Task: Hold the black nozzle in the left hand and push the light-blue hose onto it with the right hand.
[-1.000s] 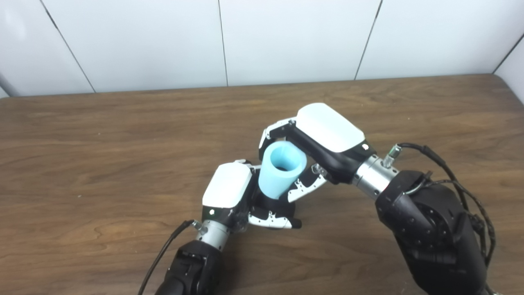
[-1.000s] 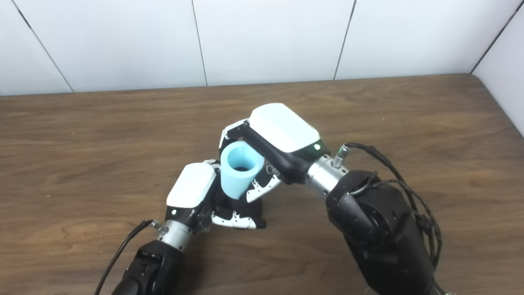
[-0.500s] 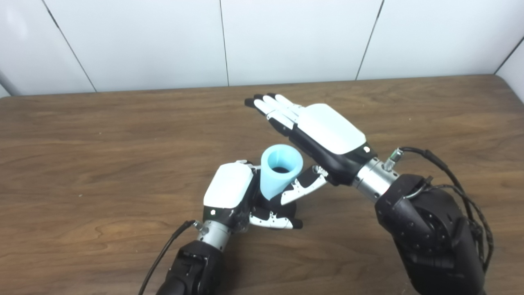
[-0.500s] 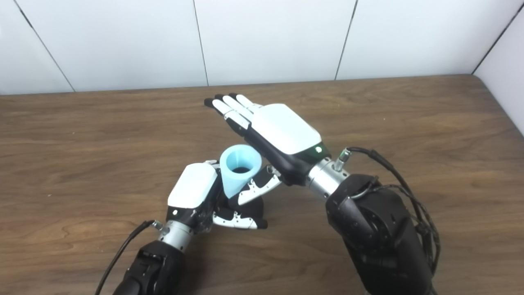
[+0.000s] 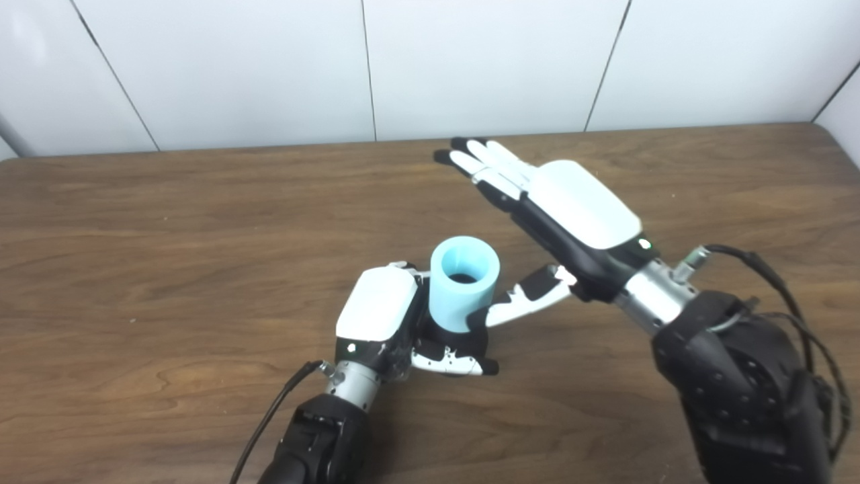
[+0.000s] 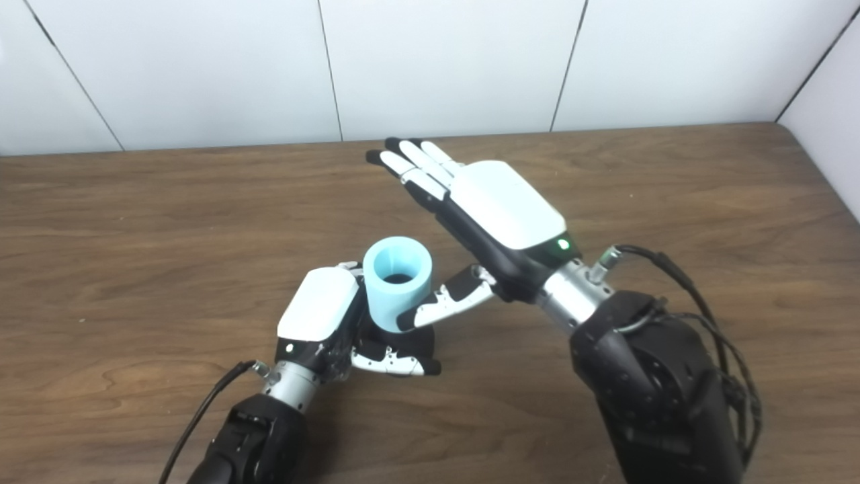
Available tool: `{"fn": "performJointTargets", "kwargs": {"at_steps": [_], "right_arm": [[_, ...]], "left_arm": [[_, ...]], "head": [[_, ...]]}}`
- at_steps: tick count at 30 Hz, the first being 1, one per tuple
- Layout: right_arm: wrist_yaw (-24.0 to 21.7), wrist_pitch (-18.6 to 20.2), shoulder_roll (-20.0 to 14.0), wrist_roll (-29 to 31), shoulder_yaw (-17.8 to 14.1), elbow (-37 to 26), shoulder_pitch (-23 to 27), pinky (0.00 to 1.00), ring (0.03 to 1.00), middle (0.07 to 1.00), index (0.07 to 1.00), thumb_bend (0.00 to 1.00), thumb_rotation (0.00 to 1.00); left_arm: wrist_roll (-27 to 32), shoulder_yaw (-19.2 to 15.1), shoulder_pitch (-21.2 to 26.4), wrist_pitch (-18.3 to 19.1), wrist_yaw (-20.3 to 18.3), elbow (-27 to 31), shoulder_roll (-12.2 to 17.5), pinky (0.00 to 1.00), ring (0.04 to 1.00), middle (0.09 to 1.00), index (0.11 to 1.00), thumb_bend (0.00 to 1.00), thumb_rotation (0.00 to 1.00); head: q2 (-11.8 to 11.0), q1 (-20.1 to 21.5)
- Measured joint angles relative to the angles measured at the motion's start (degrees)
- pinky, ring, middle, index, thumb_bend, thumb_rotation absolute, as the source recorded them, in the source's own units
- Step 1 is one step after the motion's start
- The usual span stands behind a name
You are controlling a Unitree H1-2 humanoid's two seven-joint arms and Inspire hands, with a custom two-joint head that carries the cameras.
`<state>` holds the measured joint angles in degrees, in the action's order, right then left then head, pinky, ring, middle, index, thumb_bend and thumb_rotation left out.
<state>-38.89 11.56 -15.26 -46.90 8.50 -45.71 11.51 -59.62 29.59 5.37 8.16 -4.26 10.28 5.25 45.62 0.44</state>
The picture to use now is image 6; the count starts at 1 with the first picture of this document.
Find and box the black nozzle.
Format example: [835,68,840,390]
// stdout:
[349,272,436,378]

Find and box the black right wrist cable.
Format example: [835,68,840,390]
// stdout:
[588,244,763,471]

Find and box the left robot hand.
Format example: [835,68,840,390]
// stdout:
[275,261,442,385]

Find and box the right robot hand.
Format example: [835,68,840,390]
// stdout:
[365,137,582,333]

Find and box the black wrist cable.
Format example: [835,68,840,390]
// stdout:
[588,244,763,471]
[158,360,273,484]

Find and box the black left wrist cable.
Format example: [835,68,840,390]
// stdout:
[158,360,273,484]

